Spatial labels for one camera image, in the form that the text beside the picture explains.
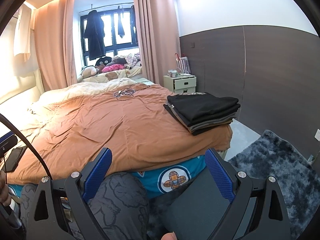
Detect black t-shirt floral trim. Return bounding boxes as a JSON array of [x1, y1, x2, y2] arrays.
[[167, 93, 241, 121]]

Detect stack of folded dark clothes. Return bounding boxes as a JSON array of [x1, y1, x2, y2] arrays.
[[163, 103, 236, 136]]

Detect person's left hand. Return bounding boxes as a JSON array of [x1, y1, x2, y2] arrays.
[[0, 171, 11, 206]]

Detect person's right hand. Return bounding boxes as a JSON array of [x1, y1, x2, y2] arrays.
[[161, 232, 177, 240]]

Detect small black folded cloth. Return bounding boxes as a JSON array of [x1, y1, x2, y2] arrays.
[[2, 146, 27, 172]]

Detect person's patterned trouser leg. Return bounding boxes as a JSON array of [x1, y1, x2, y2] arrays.
[[19, 172, 151, 240]]

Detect cream blanket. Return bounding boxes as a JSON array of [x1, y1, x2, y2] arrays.
[[28, 77, 137, 114]]

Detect grey shaggy rug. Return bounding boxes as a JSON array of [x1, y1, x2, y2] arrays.
[[229, 130, 319, 239]]

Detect teal patterned bed sheet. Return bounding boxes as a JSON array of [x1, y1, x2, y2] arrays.
[[7, 154, 206, 199]]

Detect cream bed headboard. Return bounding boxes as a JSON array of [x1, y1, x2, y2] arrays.
[[0, 68, 45, 136]]

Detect orange brown duvet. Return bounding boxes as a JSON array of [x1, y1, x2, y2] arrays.
[[8, 83, 232, 185]]

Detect cream bedside drawer cabinet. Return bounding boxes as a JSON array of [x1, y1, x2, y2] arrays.
[[163, 75, 196, 94]]

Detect white plush toy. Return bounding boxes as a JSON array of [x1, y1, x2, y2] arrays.
[[77, 66, 99, 82]]

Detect pink plush toy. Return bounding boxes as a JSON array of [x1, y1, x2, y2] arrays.
[[101, 64, 125, 73]]

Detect striped bag on cabinet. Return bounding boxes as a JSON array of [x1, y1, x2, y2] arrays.
[[175, 53, 191, 75]]

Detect left pink curtain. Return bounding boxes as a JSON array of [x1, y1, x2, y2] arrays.
[[34, 0, 77, 91]]

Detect pink curtain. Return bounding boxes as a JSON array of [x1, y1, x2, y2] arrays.
[[133, 0, 181, 85], [34, 0, 77, 91]]

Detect hanging black jacket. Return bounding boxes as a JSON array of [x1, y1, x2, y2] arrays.
[[84, 10, 105, 60]]

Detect right pink curtain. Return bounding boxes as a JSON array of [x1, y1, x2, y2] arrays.
[[133, 0, 181, 85]]

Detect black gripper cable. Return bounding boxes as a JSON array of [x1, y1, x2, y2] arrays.
[[0, 113, 53, 181]]

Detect tangled black cables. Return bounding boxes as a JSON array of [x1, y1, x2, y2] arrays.
[[113, 86, 151, 100]]

